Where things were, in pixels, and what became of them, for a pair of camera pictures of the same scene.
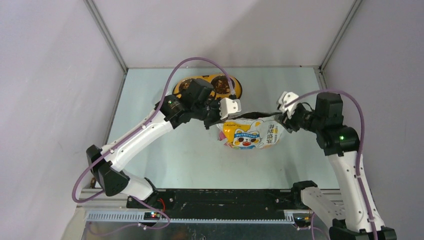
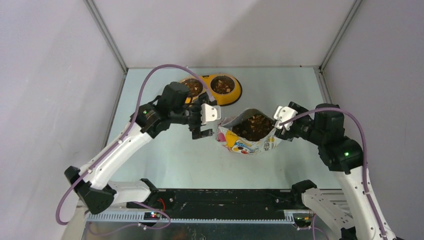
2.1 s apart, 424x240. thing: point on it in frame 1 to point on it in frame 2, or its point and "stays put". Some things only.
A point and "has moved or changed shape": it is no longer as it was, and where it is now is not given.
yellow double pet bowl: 219,81 stays put
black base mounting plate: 217,204 stays put
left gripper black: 216,119 to 196,133
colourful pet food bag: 250,133 has moved or changed shape
